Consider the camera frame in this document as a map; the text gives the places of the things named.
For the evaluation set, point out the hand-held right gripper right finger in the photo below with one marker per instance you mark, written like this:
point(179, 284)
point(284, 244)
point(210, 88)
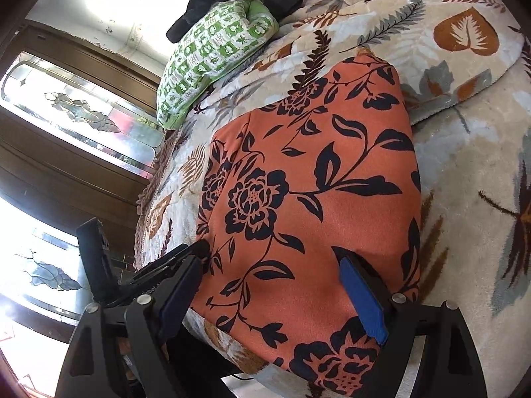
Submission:
point(365, 298)

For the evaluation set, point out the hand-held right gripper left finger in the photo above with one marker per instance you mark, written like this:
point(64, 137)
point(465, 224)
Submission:
point(178, 298)

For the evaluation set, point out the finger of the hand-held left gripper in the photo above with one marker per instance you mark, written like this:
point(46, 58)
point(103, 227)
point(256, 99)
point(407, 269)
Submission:
point(201, 248)

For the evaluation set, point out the orange floral garment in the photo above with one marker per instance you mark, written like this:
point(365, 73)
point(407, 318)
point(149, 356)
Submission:
point(315, 174)

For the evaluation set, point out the decorated glass window pane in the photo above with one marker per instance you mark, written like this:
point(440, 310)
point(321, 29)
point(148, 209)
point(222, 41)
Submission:
point(70, 103)
point(41, 273)

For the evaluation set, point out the leaf print fleece blanket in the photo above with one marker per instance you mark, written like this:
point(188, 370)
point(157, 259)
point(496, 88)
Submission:
point(464, 182)

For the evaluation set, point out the green white patterned pillow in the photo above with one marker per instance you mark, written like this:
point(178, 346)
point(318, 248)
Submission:
point(211, 37)

